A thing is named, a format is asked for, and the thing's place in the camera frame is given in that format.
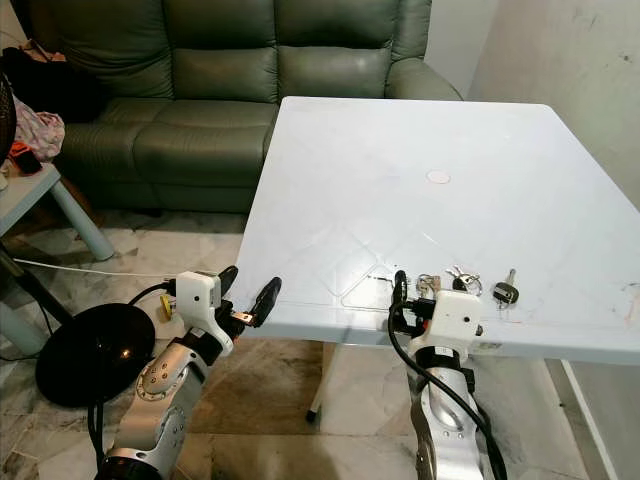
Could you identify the small red black object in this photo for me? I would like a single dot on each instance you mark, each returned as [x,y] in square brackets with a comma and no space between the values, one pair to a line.
[25,158]

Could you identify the white folding table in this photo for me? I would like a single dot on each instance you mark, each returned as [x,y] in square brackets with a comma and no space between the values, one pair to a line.
[440,230]

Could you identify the pink patterned cloth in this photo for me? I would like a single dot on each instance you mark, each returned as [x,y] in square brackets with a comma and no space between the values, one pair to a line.
[48,135]

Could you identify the small yellow floor item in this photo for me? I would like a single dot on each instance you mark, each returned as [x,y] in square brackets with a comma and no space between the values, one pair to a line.
[164,306]

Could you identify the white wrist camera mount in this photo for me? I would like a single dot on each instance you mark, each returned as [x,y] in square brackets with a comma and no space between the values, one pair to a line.
[202,300]
[457,320]

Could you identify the black bag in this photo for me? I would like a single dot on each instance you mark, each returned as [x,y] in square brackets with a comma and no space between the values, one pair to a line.
[55,88]

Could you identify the pale grey side table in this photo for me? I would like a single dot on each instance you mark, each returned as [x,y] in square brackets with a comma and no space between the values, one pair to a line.
[25,190]

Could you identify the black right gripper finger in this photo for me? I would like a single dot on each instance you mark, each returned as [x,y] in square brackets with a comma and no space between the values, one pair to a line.
[399,300]

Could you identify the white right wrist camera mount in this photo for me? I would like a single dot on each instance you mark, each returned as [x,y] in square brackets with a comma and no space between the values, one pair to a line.
[457,320]

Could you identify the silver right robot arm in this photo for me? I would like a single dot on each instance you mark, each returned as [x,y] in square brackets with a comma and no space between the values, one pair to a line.
[445,420]

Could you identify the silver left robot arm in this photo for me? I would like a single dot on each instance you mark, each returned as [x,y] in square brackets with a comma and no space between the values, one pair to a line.
[155,400]

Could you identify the round white table plug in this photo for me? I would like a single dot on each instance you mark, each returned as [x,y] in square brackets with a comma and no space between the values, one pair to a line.
[438,176]

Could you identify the black head car key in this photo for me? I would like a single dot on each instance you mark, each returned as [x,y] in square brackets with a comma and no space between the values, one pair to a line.
[506,292]

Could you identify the green leather sofa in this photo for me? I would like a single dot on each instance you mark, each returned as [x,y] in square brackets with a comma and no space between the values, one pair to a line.
[210,125]

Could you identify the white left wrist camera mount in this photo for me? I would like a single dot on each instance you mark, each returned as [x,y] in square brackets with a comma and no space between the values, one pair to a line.
[202,300]

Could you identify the black standing fan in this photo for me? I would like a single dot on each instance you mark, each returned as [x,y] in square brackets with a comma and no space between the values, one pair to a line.
[95,355]

